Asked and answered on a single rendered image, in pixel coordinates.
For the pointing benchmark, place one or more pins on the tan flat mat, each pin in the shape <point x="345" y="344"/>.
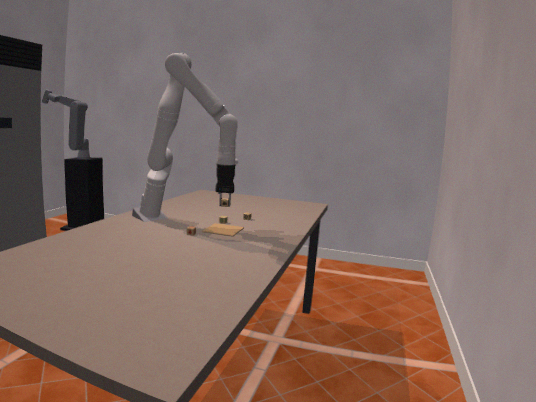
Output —
<point x="223" y="229"/>

